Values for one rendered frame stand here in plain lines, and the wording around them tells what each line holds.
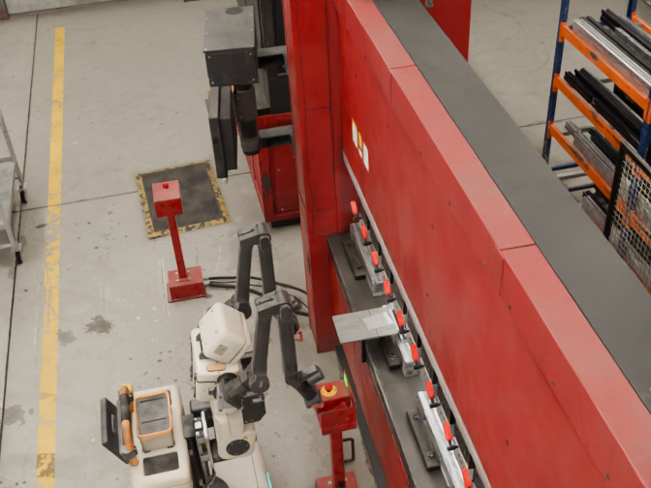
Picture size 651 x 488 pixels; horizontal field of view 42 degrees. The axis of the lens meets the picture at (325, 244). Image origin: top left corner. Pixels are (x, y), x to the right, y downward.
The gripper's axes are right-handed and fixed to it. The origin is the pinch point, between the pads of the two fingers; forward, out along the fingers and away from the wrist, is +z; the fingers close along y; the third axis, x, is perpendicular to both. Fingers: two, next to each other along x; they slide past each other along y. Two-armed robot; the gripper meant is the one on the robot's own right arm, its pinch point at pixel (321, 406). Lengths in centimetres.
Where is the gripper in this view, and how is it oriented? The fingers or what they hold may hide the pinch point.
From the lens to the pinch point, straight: 356.0
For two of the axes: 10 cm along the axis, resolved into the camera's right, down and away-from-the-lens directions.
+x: -8.4, 5.2, 1.4
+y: -2.3, -5.9, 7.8
